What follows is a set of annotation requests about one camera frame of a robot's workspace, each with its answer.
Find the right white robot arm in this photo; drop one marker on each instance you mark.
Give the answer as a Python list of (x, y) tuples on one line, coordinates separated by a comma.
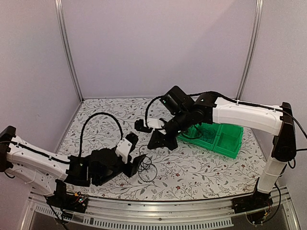
[(215, 108)]

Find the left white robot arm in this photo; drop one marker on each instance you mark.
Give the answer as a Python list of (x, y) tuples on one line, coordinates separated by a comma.
[(47, 172)]

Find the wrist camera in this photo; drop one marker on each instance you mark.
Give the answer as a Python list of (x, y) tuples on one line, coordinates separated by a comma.
[(152, 124), (126, 146)]

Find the left aluminium frame post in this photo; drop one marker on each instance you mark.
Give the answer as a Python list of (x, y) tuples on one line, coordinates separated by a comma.
[(67, 49)]

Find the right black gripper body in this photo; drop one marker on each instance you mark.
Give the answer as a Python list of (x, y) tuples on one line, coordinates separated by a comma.
[(182, 121)]

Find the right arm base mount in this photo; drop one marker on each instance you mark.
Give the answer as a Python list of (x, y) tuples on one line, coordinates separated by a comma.
[(257, 206)]

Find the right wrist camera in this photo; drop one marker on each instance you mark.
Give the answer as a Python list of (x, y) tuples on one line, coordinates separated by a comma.
[(152, 124)]

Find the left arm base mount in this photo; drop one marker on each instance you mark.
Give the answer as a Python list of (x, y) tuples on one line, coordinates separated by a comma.
[(76, 202)]

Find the front aluminium rail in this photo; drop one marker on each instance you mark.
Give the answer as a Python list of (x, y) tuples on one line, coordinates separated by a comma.
[(111, 214)]

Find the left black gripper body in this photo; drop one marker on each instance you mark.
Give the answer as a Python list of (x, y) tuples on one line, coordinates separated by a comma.
[(98, 182)]

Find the right aluminium frame post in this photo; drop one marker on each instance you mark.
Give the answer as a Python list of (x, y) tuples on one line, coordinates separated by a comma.
[(251, 48)]

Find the aluminium frame post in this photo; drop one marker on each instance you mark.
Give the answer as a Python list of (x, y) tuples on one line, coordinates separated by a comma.
[(67, 49), (251, 48)]

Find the green bin left compartment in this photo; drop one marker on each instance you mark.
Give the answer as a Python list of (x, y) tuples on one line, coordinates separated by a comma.
[(184, 136)]

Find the green bin compartment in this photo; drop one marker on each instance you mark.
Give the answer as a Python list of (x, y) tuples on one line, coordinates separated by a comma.
[(184, 136), (229, 140)]

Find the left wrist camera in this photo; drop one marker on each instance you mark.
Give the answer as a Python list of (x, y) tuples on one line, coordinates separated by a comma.
[(126, 146)]

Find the green bin right compartment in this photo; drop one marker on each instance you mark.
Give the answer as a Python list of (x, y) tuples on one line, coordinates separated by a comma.
[(229, 140)]

